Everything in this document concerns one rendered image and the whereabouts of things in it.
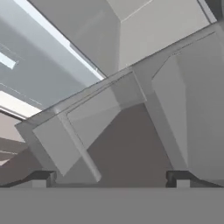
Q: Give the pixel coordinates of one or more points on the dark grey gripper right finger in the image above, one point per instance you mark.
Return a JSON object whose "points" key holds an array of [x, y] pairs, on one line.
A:
{"points": [[178, 176]]}

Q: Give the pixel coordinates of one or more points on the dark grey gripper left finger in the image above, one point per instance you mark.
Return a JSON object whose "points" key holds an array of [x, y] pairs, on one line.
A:
{"points": [[40, 176]]}

